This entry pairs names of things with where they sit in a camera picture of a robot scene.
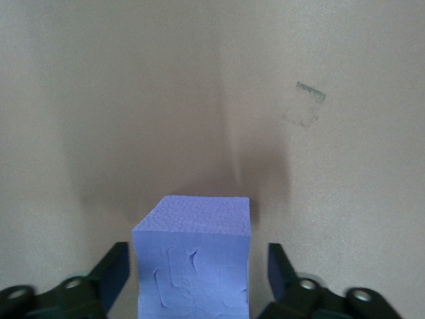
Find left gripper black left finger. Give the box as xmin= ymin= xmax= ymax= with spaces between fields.
xmin=0 ymin=241 xmax=130 ymax=319

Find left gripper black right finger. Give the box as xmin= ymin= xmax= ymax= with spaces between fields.
xmin=257 ymin=243 xmax=404 ymax=319

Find purple foam block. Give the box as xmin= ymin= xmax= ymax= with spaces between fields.
xmin=131 ymin=195 xmax=251 ymax=319

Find brown table cover sheet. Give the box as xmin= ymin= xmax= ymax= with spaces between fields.
xmin=0 ymin=0 xmax=425 ymax=319

